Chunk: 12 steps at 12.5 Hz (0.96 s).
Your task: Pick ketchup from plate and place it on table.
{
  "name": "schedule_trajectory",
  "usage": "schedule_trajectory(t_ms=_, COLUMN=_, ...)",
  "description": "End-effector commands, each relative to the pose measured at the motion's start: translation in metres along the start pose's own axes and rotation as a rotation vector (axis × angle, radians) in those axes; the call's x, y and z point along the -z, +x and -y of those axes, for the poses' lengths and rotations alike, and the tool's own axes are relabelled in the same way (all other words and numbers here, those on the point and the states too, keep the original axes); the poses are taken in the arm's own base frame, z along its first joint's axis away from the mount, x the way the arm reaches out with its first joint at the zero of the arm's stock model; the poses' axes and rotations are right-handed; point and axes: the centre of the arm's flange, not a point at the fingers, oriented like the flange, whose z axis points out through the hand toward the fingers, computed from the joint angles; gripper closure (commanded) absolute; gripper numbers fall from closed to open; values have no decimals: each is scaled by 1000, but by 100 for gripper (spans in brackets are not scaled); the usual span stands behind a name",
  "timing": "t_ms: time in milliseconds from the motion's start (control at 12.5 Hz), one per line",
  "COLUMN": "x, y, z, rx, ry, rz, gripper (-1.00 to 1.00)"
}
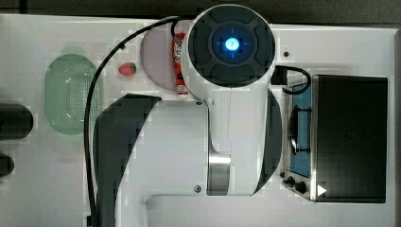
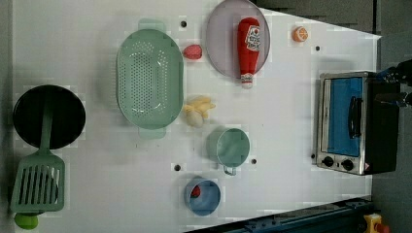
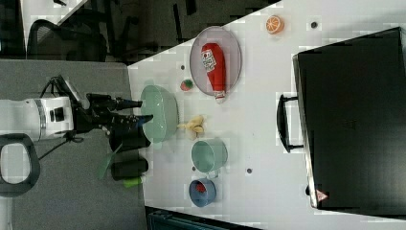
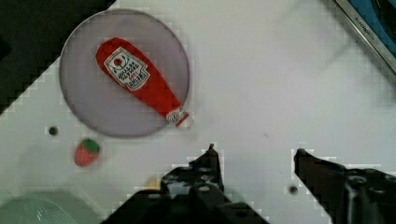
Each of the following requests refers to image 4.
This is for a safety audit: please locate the red plush ketchup bottle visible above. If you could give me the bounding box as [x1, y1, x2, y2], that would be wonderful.
[95, 37, 193, 129]

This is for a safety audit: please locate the light green bowl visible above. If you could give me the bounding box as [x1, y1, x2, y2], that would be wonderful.
[0, 191, 102, 224]

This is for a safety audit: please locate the black toaster oven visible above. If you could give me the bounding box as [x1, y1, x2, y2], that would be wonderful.
[332, 0, 396, 74]

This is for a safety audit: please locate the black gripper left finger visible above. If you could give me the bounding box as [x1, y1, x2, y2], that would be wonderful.
[101, 145, 270, 224]

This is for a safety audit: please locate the grey round plate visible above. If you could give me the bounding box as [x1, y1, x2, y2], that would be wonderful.
[60, 8, 191, 138]

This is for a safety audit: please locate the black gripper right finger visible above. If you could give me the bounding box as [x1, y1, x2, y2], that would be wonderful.
[293, 148, 396, 224]

